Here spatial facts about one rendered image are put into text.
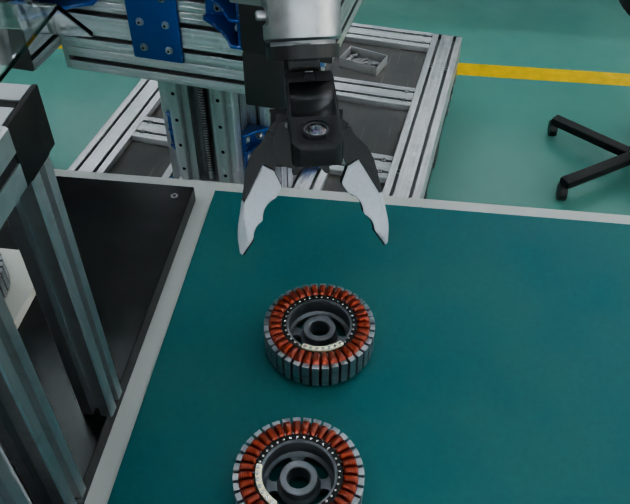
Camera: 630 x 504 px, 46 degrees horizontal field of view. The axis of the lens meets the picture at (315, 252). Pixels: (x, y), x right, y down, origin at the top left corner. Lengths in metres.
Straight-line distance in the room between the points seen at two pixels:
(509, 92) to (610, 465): 1.98
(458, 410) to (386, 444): 0.08
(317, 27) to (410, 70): 1.57
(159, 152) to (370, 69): 0.67
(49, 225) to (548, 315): 0.53
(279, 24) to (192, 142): 0.86
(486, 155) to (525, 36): 0.76
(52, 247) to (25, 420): 0.12
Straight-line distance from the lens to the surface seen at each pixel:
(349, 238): 0.89
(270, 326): 0.75
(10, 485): 0.53
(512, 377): 0.78
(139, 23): 1.28
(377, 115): 2.07
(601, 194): 2.27
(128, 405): 0.76
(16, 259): 0.89
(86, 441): 0.73
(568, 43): 2.96
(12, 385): 0.54
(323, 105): 0.68
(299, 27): 0.71
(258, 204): 0.73
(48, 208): 0.56
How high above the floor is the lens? 1.36
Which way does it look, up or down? 44 degrees down
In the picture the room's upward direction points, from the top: straight up
